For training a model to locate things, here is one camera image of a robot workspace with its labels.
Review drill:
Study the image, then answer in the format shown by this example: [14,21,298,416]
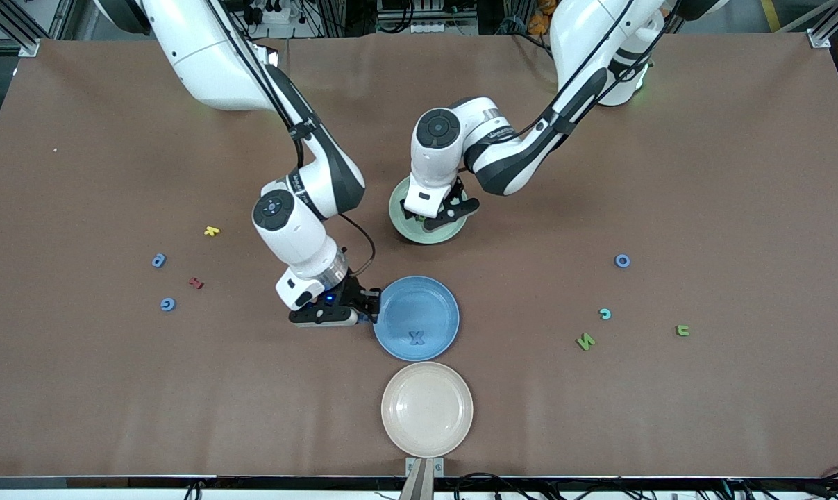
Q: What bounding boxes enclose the pale green plate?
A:
[389,174,469,245]

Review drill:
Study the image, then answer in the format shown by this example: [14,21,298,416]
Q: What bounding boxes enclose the blue plate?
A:
[373,276,460,362]

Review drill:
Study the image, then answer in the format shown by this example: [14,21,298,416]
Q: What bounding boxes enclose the beige plate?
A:
[380,361,474,458]

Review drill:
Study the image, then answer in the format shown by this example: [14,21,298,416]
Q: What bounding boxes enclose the white power strip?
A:
[410,19,480,35]

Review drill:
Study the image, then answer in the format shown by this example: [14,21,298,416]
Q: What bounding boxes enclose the orange packets pile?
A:
[528,0,557,35]

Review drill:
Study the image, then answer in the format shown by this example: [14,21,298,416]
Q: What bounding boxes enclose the brown paper table cover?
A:
[0,35,838,478]

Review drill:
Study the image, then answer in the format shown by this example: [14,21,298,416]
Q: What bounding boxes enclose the black plugs on power strip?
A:
[245,0,291,25]

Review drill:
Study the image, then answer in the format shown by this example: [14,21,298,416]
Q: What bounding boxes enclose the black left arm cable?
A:
[460,0,673,181]

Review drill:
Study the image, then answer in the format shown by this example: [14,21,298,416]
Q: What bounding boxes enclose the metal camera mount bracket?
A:
[399,456,445,500]

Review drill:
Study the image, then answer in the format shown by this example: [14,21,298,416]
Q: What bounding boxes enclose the aluminium frame profile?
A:
[0,0,41,58]
[806,0,838,49]

